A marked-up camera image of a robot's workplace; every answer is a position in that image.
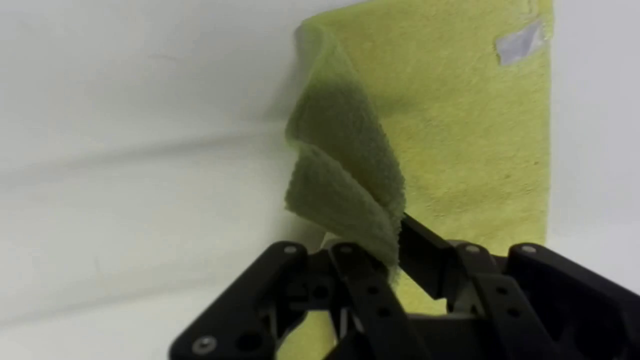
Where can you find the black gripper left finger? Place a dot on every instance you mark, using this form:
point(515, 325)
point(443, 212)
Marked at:
point(267, 281)

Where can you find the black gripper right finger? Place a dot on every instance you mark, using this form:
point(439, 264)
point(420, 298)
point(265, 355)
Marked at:
point(532, 301)

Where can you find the yellow towel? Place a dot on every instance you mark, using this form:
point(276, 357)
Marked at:
point(453, 133)

